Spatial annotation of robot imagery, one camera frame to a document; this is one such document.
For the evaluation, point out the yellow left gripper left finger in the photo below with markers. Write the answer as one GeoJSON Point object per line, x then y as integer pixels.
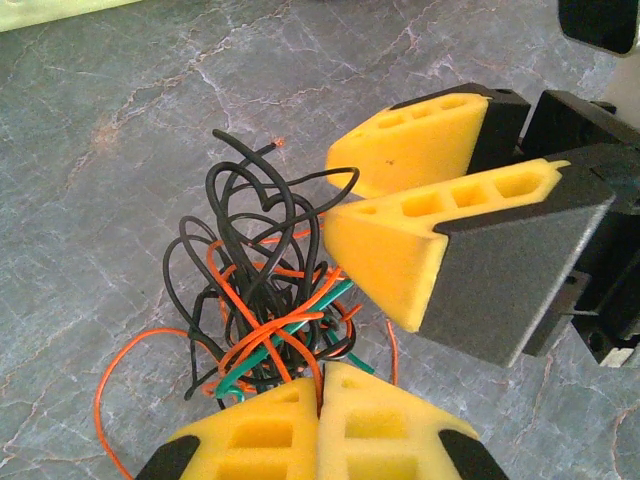
{"type": "Point", "coordinates": [305, 440]}

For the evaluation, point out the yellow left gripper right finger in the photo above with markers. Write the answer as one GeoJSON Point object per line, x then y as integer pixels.
{"type": "Point", "coordinates": [330, 440]}

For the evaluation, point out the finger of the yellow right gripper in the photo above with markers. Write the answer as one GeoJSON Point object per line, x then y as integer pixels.
{"type": "Point", "coordinates": [390, 250]}
{"type": "Point", "coordinates": [420, 150]}

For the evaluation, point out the green plastic basket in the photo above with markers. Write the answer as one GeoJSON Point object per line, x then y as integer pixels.
{"type": "Point", "coordinates": [50, 12]}

